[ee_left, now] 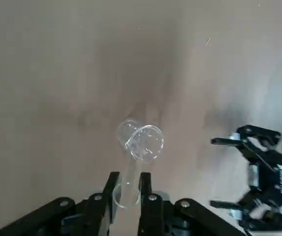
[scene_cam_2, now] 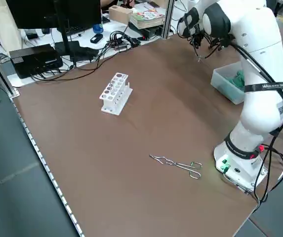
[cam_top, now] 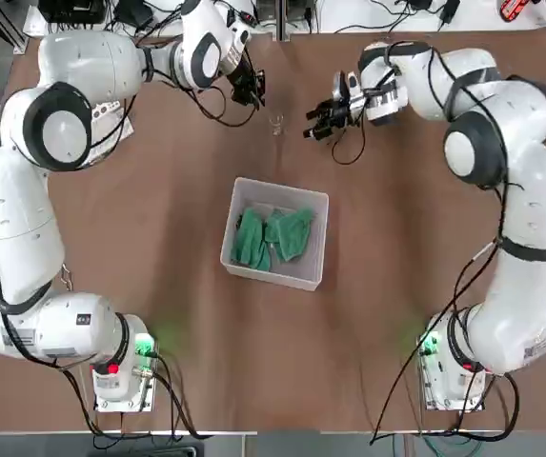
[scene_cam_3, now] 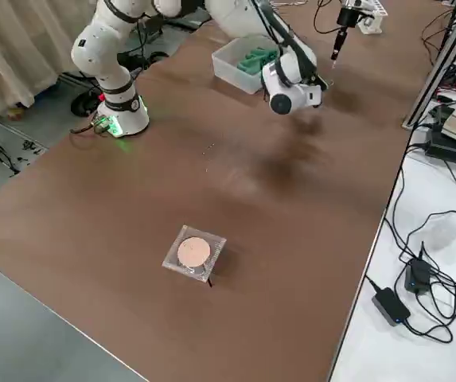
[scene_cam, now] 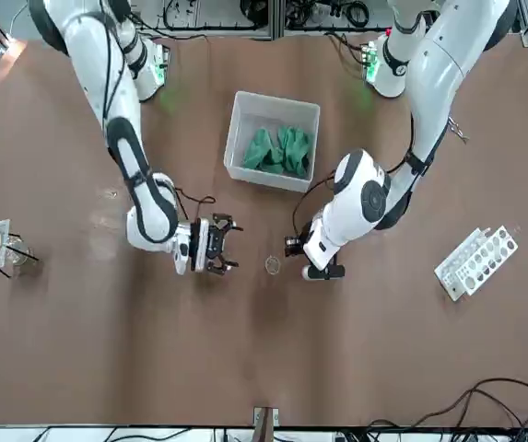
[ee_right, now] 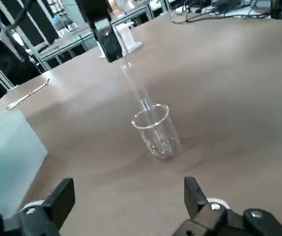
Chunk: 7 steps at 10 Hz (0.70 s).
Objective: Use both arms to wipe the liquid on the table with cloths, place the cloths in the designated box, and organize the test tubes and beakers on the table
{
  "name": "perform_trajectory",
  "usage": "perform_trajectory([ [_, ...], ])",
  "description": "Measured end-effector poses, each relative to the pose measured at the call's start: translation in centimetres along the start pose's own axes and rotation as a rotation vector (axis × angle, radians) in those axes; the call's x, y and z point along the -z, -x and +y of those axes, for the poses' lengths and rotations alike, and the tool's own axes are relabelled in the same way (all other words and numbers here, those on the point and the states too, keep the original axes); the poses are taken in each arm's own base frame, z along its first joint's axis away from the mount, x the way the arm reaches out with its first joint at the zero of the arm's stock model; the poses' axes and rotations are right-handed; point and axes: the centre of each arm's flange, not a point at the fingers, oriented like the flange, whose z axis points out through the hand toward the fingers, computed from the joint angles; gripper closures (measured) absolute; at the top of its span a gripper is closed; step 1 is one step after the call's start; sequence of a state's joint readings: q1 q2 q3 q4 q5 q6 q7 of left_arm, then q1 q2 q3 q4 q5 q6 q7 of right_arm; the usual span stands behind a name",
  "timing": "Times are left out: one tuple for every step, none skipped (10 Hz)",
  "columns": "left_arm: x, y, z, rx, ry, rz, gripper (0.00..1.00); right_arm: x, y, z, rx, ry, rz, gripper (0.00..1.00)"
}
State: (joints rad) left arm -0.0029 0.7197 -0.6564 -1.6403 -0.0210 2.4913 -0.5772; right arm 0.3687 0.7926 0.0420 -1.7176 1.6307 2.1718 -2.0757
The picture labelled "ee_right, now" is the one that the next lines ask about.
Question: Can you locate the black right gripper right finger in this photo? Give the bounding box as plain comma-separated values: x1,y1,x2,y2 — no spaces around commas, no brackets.
172,176,282,236

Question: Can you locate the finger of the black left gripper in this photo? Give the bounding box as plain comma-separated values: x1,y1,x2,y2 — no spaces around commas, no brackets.
92,19,123,63

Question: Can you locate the white test tube rack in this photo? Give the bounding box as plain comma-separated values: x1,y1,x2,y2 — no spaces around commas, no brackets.
113,21,143,53

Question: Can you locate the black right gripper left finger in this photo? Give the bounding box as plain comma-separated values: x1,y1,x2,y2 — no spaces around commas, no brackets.
0,178,75,236

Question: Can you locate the small glass beaker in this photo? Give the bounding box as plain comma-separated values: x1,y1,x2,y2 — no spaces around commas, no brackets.
131,103,181,161

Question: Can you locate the glass test tube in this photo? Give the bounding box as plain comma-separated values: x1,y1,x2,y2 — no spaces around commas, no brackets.
119,57,157,148

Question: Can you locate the white plastic box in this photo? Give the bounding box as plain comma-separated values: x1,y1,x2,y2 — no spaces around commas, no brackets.
0,107,49,215

